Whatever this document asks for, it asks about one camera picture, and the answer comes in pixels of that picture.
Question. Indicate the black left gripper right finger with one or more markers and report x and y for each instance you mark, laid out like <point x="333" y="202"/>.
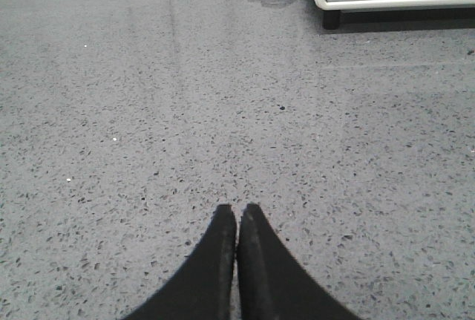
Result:
<point x="272" y="284"/>

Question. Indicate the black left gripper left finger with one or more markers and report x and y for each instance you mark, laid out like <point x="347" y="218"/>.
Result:
<point x="201" y="288"/>

